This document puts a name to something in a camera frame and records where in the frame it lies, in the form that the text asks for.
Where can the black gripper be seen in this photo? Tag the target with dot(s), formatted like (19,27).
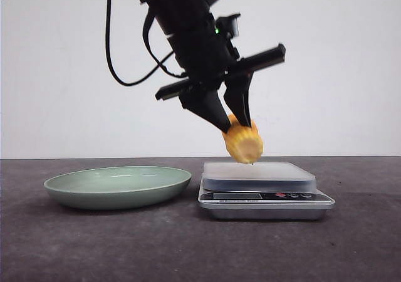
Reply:
(207,58)

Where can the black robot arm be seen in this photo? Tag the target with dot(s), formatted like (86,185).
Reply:
(179,16)

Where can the yellow corn cob piece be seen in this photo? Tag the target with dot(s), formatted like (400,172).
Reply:
(244,144)

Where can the green shallow plate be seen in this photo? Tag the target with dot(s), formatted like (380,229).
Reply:
(114,188)

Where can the silver digital kitchen scale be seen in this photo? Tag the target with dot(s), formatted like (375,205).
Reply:
(264,190)

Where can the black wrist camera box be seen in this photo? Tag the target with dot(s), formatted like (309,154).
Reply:
(227,26)

